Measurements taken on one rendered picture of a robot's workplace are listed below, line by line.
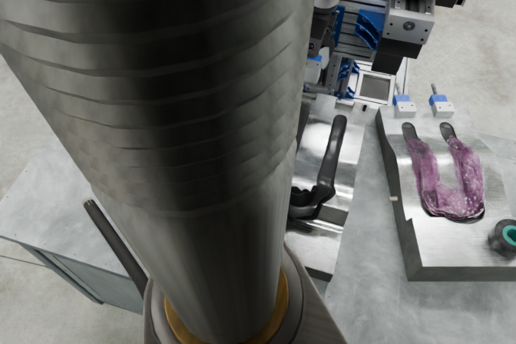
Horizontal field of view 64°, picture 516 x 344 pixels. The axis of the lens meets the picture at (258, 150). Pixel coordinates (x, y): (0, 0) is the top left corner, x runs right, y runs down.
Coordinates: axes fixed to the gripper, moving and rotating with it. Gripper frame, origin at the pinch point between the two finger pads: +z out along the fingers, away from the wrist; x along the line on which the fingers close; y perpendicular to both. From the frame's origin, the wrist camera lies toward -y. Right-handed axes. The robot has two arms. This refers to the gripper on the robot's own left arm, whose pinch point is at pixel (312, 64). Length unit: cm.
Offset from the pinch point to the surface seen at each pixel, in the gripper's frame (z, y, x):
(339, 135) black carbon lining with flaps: 6.8, -16.7, -12.9
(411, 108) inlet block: 6.6, -0.5, -30.3
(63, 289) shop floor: 95, -68, 80
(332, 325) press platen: -59, -81, -17
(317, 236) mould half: 8.9, -46.0, -15.0
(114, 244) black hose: 9, -64, 30
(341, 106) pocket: 8.5, -4.8, -11.1
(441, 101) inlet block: 7.9, 6.2, -38.2
